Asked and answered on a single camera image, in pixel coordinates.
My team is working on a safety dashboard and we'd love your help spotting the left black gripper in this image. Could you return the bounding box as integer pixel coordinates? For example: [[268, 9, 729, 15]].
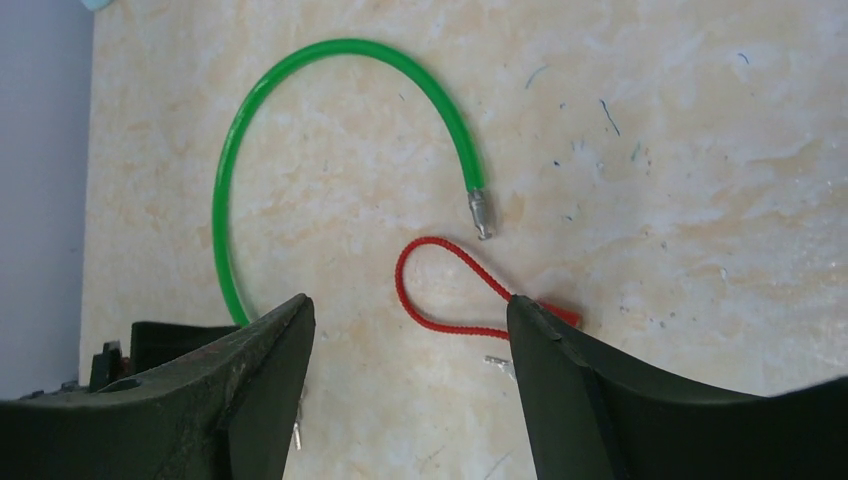
[[21, 321, 239, 400]]

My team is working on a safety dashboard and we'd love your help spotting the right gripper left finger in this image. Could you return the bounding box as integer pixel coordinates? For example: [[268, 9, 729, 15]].
[[1, 294, 316, 479]]

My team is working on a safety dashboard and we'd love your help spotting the light blue cloth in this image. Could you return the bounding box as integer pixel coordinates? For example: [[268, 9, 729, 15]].
[[81, 0, 113, 12]]

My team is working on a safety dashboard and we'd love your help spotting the silver key pair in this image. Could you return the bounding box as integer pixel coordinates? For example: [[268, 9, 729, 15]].
[[484, 355, 517, 381], [292, 386, 307, 451]]

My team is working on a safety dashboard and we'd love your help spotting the red cable padlock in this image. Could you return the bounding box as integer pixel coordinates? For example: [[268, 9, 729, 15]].
[[394, 237, 583, 341]]

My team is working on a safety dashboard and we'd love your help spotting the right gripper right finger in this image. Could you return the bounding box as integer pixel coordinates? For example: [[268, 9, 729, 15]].
[[507, 296, 847, 479]]

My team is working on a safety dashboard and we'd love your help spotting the green cable lock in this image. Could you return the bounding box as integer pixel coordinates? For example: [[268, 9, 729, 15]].
[[211, 38, 494, 327]]

